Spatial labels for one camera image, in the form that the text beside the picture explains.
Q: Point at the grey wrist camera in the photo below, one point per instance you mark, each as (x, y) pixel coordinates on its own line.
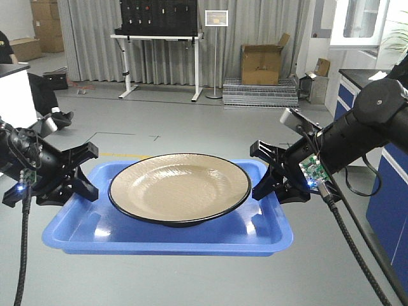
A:
(295, 120)
(44, 126)

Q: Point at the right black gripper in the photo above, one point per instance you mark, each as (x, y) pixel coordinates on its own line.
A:
(283, 175)

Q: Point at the beige enamel plate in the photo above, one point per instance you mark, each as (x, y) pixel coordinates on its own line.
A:
(179, 190)

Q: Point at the blue plastic tray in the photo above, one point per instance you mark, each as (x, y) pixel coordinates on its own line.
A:
(255, 228)

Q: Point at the stacked cardboard boxes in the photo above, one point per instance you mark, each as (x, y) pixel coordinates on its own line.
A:
(47, 32)

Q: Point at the right green circuit board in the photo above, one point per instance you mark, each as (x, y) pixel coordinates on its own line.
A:
(313, 171)

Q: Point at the open cardboard box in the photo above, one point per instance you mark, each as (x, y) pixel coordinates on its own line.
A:
(261, 64)

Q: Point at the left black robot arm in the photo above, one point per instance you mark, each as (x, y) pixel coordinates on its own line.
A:
(53, 175)

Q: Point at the small steel cabinet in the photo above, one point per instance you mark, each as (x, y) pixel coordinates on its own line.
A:
(313, 88)

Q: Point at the metal grating platform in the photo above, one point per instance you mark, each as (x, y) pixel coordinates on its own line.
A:
(237, 95)

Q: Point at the seated person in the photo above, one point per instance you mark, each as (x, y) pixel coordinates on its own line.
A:
(44, 99)

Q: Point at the sign on metal stand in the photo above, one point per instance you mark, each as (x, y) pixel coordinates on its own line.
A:
(216, 19)

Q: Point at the green circuit board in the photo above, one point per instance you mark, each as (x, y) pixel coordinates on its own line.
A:
(313, 171)
(27, 177)

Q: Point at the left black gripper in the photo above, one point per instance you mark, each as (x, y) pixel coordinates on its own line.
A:
(58, 174)

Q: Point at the grey curtain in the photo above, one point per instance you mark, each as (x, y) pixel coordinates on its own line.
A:
(92, 53)

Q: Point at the left green circuit board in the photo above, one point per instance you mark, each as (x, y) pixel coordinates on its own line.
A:
(27, 177)

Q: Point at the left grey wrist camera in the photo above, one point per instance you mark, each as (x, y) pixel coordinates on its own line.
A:
(44, 126)

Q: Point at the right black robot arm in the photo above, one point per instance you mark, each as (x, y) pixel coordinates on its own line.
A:
(378, 117)

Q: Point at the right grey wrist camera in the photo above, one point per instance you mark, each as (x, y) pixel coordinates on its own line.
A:
(295, 120)

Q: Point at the black pegboard panel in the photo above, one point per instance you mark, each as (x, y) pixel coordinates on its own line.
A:
(158, 18)

